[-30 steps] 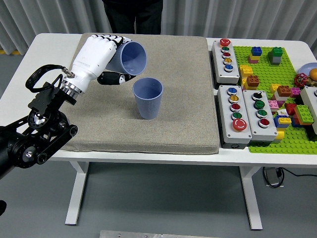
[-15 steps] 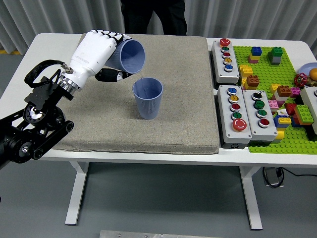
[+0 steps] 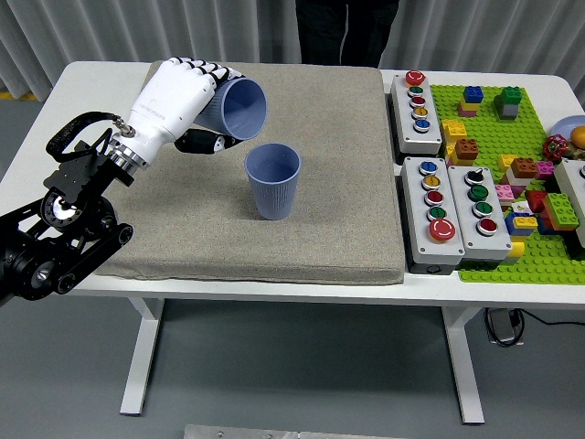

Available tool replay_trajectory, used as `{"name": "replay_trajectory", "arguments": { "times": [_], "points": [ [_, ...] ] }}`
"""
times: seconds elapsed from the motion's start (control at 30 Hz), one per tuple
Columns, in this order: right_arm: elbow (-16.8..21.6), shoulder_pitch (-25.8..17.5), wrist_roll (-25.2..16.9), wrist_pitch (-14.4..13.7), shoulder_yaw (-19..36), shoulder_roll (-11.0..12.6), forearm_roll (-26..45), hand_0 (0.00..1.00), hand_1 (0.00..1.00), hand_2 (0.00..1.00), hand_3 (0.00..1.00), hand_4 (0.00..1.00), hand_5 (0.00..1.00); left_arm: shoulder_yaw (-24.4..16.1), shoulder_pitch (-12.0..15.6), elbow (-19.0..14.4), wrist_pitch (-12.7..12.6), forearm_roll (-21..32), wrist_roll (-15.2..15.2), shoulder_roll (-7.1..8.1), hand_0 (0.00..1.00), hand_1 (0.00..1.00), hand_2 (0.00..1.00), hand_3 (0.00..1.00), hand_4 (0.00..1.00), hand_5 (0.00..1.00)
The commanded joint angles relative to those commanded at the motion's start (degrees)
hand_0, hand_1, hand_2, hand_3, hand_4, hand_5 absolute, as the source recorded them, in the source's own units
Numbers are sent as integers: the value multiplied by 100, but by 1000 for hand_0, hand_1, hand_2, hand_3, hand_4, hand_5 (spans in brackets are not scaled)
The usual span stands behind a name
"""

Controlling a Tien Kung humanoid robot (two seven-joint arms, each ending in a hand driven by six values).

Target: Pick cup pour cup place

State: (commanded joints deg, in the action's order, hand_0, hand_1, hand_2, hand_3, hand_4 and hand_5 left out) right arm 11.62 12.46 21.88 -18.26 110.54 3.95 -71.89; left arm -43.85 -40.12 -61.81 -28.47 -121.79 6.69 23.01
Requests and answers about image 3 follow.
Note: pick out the small white printed brick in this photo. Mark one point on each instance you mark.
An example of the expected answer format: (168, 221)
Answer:
(521, 208)

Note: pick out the white pleated curtain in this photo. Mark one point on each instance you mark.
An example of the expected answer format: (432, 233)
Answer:
(137, 27)

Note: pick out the white control box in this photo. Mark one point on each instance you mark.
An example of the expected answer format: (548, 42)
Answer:
(573, 178)

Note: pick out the magenta toy brick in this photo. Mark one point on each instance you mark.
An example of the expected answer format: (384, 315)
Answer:
(545, 170)

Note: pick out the blue ribbed plastic cup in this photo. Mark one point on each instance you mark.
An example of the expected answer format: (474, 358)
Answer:
(274, 192)
(244, 110)

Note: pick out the orange-brown brick on white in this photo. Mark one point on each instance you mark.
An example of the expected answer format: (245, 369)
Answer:
(523, 168)

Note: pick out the small yellow toy brick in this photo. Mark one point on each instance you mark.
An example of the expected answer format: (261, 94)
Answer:
(505, 162)

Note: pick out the green grey brick stack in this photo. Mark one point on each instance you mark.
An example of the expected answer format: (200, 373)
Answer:
(508, 103)

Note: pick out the grey-brown fabric mat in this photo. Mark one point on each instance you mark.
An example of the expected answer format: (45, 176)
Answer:
(274, 247)

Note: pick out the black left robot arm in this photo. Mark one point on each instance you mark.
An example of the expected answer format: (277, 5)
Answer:
(77, 183)

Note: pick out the person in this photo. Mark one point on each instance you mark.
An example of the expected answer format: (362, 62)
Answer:
(347, 32)

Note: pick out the pink toy brick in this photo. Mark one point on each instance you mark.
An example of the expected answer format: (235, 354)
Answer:
(505, 193)

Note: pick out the red toy brick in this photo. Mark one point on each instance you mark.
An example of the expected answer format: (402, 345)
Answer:
(535, 200)

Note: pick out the orange toy ball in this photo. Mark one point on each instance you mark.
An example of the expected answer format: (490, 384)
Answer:
(579, 136)

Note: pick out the four-button box with selector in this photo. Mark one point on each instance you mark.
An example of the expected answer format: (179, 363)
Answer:
(461, 206)

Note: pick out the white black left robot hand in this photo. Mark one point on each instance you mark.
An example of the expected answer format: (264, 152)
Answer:
(169, 100)

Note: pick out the green brick on orange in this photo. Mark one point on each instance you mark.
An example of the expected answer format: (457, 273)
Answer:
(560, 210)

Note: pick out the red valve handwheel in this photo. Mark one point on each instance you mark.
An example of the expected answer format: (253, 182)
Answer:
(555, 147)

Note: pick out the blue yellow pink brick stack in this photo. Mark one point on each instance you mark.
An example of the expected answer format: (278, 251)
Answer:
(472, 98)

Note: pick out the wide five-button control box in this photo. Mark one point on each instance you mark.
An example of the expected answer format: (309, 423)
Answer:
(416, 215)

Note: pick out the green studded baseplate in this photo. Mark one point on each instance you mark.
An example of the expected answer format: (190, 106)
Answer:
(489, 128)

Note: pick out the blue yellow toy brick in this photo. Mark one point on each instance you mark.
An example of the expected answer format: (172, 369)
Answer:
(523, 223)

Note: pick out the slim five-button control box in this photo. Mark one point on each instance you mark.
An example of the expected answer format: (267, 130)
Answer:
(402, 114)

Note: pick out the yellow rounded toy brick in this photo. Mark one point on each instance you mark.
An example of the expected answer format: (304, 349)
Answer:
(515, 251)

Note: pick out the pale blue plate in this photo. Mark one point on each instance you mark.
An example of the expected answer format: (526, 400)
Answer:
(564, 125)

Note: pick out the white table leg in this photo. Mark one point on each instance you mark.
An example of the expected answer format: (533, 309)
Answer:
(466, 366)
(137, 388)

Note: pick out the orange-brown brick on yellow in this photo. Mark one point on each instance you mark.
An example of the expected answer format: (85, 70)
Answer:
(466, 151)

